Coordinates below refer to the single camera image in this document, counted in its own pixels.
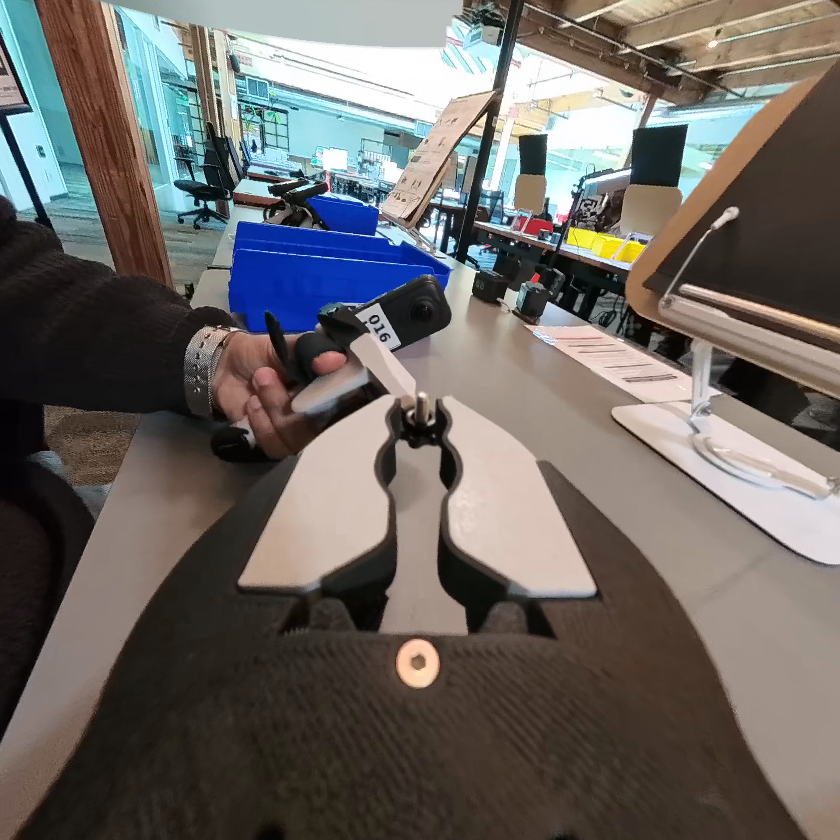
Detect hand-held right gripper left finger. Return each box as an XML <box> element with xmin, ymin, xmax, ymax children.
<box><xmin>238</xmin><ymin>401</ymin><xmax>399</xmax><ymax>597</ymax></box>

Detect black handled tool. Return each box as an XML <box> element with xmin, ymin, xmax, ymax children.
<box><xmin>268</xmin><ymin>176</ymin><xmax>330</xmax><ymax>232</ymax></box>

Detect blue bin with sticker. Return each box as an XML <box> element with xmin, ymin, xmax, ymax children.
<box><xmin>229</xmin><ymin>220</ymin><xmax>452</xmax><ymax>337</ymax></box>

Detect person's left hand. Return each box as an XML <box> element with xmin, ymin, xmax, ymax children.
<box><xmin>209</xmin><ymin>327</ymin><xmax>351</xmax><ymax>462</ymax></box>

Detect metal wristwatch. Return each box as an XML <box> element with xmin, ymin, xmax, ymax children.
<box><xmin>183</xmin><ymin>325</ymin><xmax>245</xmax><ymax>422</ymax></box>

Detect thick wooden post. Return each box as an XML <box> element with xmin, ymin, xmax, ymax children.
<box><xmin>36</xmin><ymin>0</ymin><xmax>175</xmax><ymax>288</ymax></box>

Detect plain blue bin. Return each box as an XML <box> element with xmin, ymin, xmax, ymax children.
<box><xmin>308</xmin><ymin>193</ymin><xmax>383</xmax><ymax>238</ymax></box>

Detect small yellow bin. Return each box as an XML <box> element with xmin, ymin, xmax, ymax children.
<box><xmin>563</xmin><ymin>226</ymin><xmax>648</xmax><ymax>265</ymax></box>

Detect brown cardboard board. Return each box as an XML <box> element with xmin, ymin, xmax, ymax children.
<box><xmin>380</xmin><ymin>88</ymin><xmax>501</xmax><ymax>228</ymax></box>

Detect printed paper sheets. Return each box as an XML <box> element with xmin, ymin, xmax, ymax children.
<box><xmin>524</xmin><ymin>323</ymin><xmax>695</xmax><ymax>405</ymax></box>

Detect black metal pole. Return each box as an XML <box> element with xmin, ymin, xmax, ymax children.
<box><xmin>452</xmin><ymin>0</ymin><xmax>527</xmax><ymax>265</ymax></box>

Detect white stand base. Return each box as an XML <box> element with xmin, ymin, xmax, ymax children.
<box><xmin>611</xmin><ymin>397</ymin><xmax>840</xmax><ymax>567</ymax></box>

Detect black device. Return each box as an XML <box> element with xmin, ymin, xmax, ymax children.
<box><xmin>514</xmin><ymin>281</ymin><xmax>553</xmax><ymax>324</ymax></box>
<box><xmin>472</xmin><ymin>268</ymin><xmax>509</xmax><ymax>307</ymax></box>

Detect black framed floor sign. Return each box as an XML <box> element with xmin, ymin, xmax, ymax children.
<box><xmin>0</xmin><ymin>32</ymin><xmax>55</xmax><ymax>232</ymax></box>

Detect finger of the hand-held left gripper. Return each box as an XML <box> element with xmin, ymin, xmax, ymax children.
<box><xmin>347</xmin><ymin>329</ymin><xmax>424</xmax><ymax>410</ymax></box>
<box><xmin>288</xmin><ymin>364</ymin><xmax>376</xmax><ymax>420</ymax></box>

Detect black office chair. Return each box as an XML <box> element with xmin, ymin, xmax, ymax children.
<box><xmin>172</xmin><ymin>124</ymin><xmax>252</xmax><ymax>232</ymax></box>

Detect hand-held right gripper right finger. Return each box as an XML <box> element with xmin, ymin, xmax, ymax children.
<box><xmin>439</xmin><ymin>398</ymin><xmax>599</xmax><ymax>602</ymax></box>

